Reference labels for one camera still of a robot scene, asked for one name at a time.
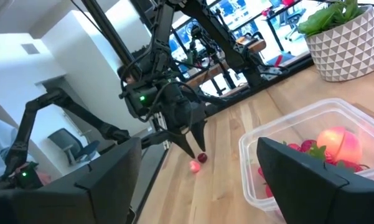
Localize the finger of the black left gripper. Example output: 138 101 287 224
166 129 197 159
189 119 208 153

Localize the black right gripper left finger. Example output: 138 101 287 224
0 137 143 224

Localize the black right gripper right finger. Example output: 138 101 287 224
256 136 374 224

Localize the orange toy peach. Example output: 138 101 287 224
316 126 363 164

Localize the clear plastic tupperware container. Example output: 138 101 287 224
238 98 374 220

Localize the pink wrinkled toy fruit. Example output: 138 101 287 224
189 160 202 174

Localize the dark office chair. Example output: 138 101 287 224
47 128 101 166

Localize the person's hand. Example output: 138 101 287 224
34 170 52 186

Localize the green plant in patterned pot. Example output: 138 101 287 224
297 0 374 83

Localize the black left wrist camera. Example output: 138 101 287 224
123 85 160 119

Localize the grey wall vent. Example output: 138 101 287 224
21 43 41 55

